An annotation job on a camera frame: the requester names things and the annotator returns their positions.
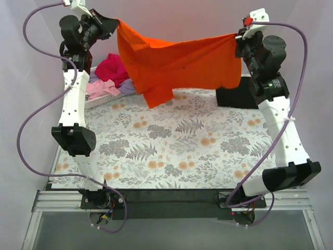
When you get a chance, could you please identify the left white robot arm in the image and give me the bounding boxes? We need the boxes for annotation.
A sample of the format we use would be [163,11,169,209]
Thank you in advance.
[52,9,119,183]

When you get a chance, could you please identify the pink t shirt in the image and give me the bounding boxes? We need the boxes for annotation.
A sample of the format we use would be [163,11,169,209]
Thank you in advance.
[86,80,121,100]

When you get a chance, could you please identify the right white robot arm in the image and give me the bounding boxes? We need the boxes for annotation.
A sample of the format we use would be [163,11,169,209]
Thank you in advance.
[226,31,321,208]

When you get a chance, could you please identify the floral table mat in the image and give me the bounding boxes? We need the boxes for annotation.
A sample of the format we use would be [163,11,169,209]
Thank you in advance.
[50,87,292,190]

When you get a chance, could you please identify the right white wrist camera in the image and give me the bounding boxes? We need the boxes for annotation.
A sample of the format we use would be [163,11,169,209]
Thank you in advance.
[236,8,270,40]

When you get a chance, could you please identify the folded black t shirt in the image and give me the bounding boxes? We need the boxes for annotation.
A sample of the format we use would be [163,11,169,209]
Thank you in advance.
[215,77,258,109]

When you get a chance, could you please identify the orange t shirt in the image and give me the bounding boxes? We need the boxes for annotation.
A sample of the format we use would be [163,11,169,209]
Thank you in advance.
[117,21,241,108]

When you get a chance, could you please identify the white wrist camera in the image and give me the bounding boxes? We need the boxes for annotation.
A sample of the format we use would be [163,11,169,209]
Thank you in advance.
[62,0,92,17]
[236,8,270,40]

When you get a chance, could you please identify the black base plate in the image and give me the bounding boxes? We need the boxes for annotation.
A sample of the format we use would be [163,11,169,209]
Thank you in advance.
[80,189,267,221]

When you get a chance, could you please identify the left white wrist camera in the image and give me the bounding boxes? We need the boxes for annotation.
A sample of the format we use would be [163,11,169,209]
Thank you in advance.
[62,0,92,17]

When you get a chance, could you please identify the lavender t shirt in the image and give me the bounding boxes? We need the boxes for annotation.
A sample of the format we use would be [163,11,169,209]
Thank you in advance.
[88,77,137,95]

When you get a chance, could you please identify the magenta t shirt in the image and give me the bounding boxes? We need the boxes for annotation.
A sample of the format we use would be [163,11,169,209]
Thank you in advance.
[95,53,130,88]

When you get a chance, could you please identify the white plastic laundry basket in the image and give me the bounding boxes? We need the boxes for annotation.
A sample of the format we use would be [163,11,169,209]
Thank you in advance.
[83,66,127,109]

